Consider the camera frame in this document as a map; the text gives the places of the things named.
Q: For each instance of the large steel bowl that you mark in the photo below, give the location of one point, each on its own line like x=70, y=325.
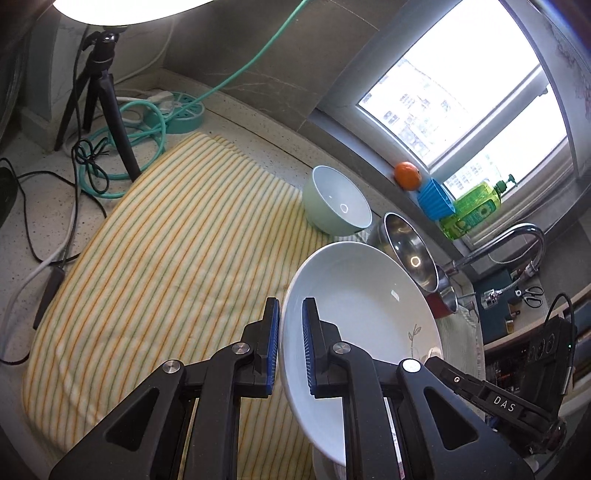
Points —
x=411, y=249

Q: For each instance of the black tripod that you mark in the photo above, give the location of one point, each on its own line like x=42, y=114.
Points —
x=104, y=69

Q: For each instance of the scissors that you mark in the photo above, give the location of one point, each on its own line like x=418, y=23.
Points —
x=533, y=295

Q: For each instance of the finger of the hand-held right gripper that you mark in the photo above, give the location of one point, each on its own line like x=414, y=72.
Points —
x=455, y=378

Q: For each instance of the light blue bowl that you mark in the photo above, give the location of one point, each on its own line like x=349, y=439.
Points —
x=323, y=212

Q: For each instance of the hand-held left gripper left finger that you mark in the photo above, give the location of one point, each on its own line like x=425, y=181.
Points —
x=272, y=341

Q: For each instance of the black power adapter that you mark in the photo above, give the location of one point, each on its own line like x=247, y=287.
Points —
x=7, y=194

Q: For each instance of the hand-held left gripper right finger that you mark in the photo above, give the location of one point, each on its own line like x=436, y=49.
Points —
x=308, y=346

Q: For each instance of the blue ribbed cup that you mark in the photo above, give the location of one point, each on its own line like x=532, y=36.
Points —
x=434, y=201

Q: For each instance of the white framed window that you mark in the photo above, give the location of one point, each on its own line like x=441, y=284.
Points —
x=461, y=92

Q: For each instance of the dark utensil rack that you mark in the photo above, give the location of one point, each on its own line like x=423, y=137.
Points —
x=496, y=281

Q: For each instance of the yellow striped cloth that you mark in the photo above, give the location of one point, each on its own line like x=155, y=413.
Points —
x=161, y=230

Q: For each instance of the orange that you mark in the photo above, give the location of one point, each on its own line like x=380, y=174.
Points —
x=407, y=176

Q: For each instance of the chrome faucet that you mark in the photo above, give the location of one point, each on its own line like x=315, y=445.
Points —
x=498, y=240

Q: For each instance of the white plate with leaf print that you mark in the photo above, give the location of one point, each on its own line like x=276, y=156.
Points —
x=369, y=300

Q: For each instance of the green dish soap bottle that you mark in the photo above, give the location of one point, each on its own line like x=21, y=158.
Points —
x=471, y=207

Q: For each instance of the teal round power strip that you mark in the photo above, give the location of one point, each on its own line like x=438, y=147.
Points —
x=189, y=120

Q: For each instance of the small red steel bowl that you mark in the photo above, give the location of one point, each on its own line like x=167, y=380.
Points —
x=438, y=307

